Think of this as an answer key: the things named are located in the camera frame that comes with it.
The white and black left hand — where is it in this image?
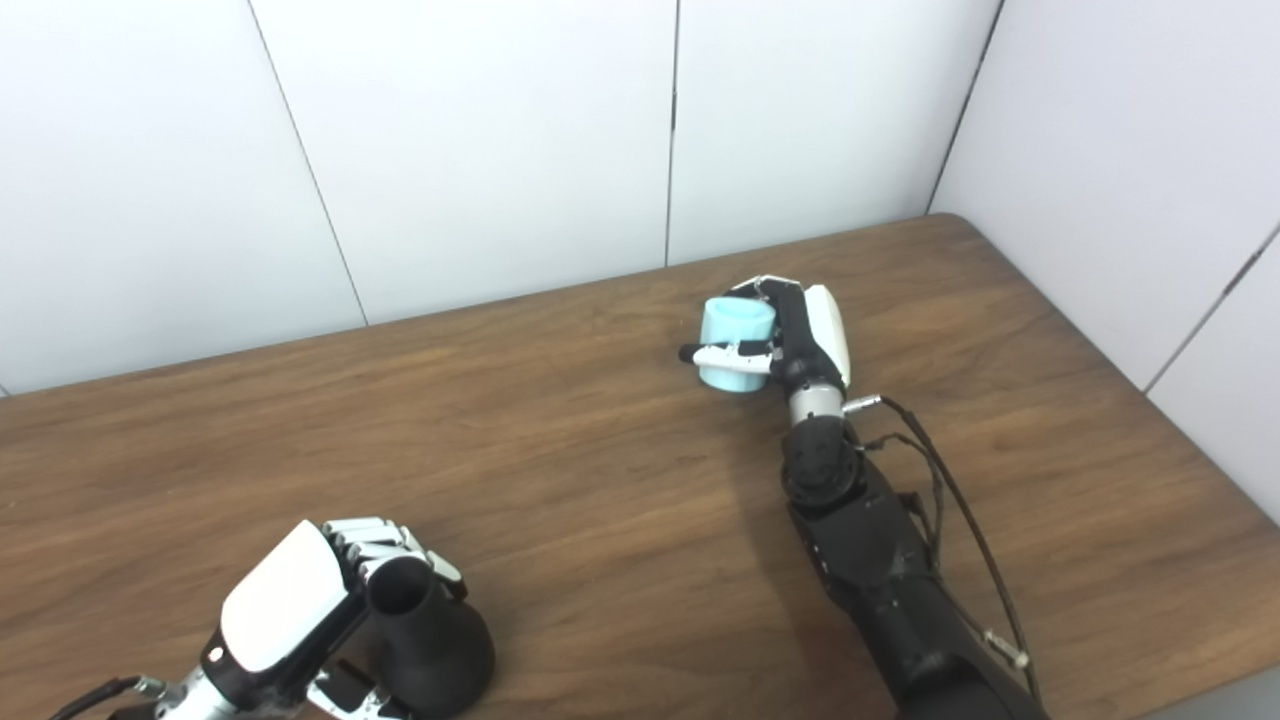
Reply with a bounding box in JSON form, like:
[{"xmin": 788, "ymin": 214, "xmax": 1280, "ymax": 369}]
[{"xmin": 200, "ymin": 517, "xmax": 468, "ymax": 720}]

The white and black right hand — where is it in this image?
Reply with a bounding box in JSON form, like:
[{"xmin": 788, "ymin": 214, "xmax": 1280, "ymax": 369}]
[{"xmin": 679, "ymin": 275, "xmax": 853, "ymax": 398}]

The light-blue hose piece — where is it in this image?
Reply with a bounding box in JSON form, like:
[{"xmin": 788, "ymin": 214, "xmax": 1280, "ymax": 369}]
[{"xmin": 697, "ymin": 297, "xmax": 779, "ymax": 393}]

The black flared nozzle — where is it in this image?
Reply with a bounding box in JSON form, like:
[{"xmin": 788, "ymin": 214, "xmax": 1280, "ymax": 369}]
[{"xmin": 365, "ymin": 556, "xmax": 496, "ymax": 719}]

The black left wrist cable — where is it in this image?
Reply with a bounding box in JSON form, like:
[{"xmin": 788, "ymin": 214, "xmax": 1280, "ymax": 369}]
[{"xmin": 45, "ymin": 675, "xmax": 166, "ymax": 720}]

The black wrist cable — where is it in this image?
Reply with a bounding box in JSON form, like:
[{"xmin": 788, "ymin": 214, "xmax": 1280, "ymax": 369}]
[
  {"xmin": 843, "ymin": 394, "xmax": 1043, "ymax": 701},
  {"xmin": 45, "ymin": 675, "xmax": 166, "ymax": 720}
]

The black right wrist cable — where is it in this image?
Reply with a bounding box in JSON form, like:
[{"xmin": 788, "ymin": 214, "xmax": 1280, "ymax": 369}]
[{"xmin": 843, "ymin": 394, "xmax": 1043, "ymax": 701}]

